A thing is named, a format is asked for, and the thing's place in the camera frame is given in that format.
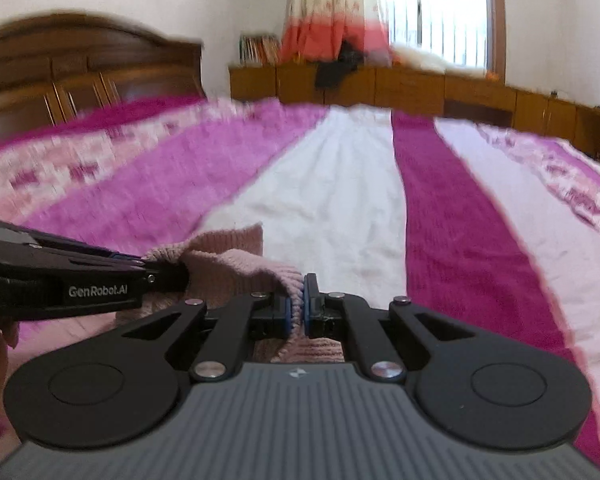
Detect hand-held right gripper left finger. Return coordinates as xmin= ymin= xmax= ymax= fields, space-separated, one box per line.
xmin=120 ymin=292 xmax=294 ymax=382

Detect pink knitted sweater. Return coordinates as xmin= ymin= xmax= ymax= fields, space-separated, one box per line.
xmin=115 ymin=224 xmax=348 ymax=365

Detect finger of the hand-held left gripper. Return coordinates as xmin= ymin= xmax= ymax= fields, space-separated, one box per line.
xmin=142 ymin=260 xmax=190 ymax=295
xmin=32 ymin=240 xmax=147 ymax=264

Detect orange and cream curtain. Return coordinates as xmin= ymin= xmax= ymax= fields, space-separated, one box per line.
xmin=280 ymin=0 xmax=393 ymax=63

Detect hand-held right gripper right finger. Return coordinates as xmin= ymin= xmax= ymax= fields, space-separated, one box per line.
xmin=302 ymin=274 xmax=476 ymax=383

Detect dark wooden headboard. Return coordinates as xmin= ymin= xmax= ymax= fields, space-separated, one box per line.
xmin=0 ymin=10 xmax=206 ymax=128

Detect black cloth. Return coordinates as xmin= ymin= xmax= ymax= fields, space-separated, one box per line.
xmin=314 ymin=40 xmax=366 ymax=90

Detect long wooden cabinet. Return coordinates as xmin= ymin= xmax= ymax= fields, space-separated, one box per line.
xmin=229 ymin=62 xmax=600 ymax=171

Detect row of books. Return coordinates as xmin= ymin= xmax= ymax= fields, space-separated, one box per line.
xmin=239 ymin=34 xmax=283 ymax=66

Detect white fluffy cloth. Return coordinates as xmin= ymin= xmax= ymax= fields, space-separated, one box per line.
xmin=390 ymin=42 xmax=486 ymax=77

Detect window with vertical bars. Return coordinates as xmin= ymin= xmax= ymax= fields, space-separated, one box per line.
xmin=375 ymin=0 xmax=507 ymax=70

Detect magenta and white striped bedspread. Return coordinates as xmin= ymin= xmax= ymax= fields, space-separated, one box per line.
xmin=0 ymin=95 xmax=600 ymax=471

